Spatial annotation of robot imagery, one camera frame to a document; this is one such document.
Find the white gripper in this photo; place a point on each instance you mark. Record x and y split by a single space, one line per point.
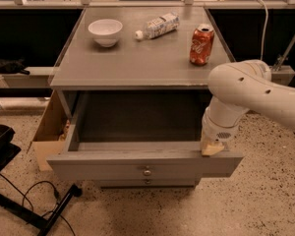
216 132

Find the grey top drawer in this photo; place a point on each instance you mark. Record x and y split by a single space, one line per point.
136 135

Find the grey drawer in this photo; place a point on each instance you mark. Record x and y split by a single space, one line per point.
147 183
136 135

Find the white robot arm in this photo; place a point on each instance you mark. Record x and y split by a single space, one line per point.
237 88

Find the grey drawer cabinet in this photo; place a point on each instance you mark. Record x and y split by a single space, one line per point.
131 65

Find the grey bottom drawer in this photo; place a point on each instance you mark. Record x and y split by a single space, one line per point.
147 183

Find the red soda can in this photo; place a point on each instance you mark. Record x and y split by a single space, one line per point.
201 45

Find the clear plastic water bottle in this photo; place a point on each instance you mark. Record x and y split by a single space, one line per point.
158 26

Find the white ceramic bowl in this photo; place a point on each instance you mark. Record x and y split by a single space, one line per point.
105 32

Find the brown cardboard box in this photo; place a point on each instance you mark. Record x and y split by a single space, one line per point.
50 135

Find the black metal stand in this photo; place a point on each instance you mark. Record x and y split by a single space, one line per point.
25 210

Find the black bag on ledge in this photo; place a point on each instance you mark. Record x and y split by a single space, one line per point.
13 67

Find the grey metal railing frame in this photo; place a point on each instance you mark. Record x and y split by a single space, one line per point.
33 34

